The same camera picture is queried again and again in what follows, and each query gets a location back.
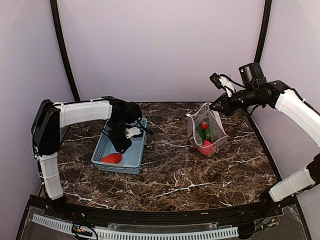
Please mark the clear zip top bag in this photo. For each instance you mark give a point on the clear zip top bag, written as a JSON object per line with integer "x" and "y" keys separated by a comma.
{"x": 204, "y": 114}

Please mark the black enclosure frame post right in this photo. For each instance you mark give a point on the black enclosure frame post right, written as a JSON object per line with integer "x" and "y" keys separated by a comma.
{"x": 263, "y": 31}

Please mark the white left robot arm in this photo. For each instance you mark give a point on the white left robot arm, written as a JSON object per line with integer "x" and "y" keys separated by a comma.
{"x": 51, "y": 117}

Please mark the black enclosure frame post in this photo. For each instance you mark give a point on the black enclosure frame post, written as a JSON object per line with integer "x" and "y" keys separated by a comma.
{"x": 63, "y": 50}
{"x": 263, "y": 31}

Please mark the black front rail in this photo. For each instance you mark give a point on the black front rail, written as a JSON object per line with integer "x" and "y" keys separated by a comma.
{"x": 243, "y": 215}

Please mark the black motor box right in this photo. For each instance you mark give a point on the black motor box right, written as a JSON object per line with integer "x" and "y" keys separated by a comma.
{"x": 252, "y": 75}

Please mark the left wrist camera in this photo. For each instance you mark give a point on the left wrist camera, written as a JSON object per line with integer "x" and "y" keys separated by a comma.
{"x": 137, "y": 129}

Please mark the orange red chili pepper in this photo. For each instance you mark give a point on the orange red chili pepper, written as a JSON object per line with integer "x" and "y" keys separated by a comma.
{"x": 113, "y": 158}

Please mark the blue perforated plastic basket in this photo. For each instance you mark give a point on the blue perforated plastic basket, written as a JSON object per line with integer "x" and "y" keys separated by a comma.
{"x": 131, "y": 160}

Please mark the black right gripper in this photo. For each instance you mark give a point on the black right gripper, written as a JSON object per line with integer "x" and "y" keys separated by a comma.
{"x": 227, "y": 108}

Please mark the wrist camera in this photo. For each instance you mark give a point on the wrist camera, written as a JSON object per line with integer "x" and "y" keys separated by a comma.
{"x": 137, "y": 129}
{"x": 221, "y": 81}

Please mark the black enclosure frame post left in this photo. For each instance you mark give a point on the black enclosure frame post left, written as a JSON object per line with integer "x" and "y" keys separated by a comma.
{"x": 63, "y": 50}

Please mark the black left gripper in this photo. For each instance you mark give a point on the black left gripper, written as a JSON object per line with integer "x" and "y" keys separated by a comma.
{"x": 120, "y": 145}

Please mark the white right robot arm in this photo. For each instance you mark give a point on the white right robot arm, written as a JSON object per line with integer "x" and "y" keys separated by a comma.
{"x": 286, "y": 101}

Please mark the red apple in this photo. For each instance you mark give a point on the red apple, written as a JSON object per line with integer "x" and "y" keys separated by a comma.
{"x": 207, "y": 149}

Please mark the red lychee bunch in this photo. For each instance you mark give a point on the red lychee bunch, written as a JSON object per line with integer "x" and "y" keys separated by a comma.
{"x": 204, "y": 125}

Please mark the white slotted cable duct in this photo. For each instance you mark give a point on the white slotted cable duct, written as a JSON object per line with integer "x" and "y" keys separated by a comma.
{"x": 136, "y": 232}

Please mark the green cucumber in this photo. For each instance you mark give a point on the green cucumber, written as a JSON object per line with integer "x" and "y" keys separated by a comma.
{"x": 207, "y": 134}

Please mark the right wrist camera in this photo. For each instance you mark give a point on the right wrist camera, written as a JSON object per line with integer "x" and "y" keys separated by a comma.
{"x": 221, "y": 81}

